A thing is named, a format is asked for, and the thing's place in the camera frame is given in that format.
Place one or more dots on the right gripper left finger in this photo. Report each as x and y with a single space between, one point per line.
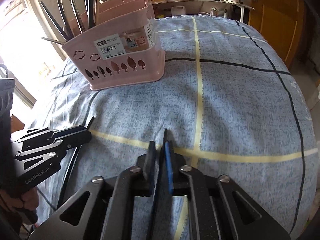
103 208

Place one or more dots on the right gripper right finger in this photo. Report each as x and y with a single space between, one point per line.
218 208

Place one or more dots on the silver metal chopstick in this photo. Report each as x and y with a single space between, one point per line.
53 41

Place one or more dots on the black chopstick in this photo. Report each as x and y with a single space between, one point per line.
68 29
77 16
54 21
87 2
156 194

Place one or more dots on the steel kitchen table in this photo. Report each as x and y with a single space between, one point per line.
204 7

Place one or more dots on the person's left hand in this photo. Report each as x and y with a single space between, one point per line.
29 201

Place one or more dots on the blue plaid tablecloth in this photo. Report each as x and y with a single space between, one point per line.
226 100

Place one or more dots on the pink utensil basket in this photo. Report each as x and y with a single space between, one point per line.
122 49

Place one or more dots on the white plastic jerrycan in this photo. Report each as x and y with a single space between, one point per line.
178 10

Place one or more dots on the brown wooden door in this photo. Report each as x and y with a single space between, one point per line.
281 23

